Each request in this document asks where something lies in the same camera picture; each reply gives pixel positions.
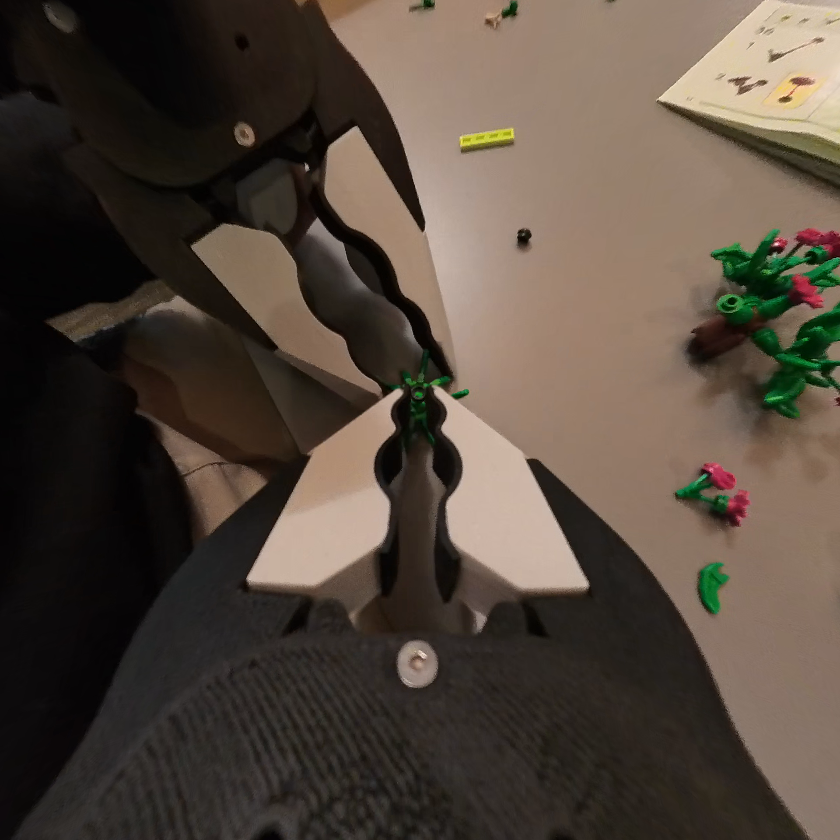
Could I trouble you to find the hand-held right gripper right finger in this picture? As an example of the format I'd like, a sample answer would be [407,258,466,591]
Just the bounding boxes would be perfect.
[435,390,589,632]

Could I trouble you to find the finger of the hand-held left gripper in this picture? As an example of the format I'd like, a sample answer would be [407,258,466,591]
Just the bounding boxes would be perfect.
[307,125,458,383]
[189,223,388,457]

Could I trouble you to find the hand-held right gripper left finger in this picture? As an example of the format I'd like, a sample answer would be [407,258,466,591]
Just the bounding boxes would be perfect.
[248,390,400,626]

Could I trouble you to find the green toy leaf stem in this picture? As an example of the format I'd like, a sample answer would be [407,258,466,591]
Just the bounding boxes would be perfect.
[384,350,471,448]

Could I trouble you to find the single green toy leaf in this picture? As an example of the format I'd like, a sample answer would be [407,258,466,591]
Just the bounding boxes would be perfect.
[697,562,730,615]

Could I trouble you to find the pink toy flower sprig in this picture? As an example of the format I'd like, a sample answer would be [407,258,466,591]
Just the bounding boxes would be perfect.
[675,462,752,528]

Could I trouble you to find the person's tan trousers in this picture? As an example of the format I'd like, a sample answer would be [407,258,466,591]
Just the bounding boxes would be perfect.
[46,282,312,542]

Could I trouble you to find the lime flat toy bar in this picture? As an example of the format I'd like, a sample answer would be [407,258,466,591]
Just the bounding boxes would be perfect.
[458,127,517,153]

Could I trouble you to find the green plant with pink flowers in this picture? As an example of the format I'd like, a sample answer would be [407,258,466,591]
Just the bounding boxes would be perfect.
[689,227,840,420]

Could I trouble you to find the open instruction booklet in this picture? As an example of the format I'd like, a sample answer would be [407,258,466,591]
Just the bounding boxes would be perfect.
[658,0,840,188]

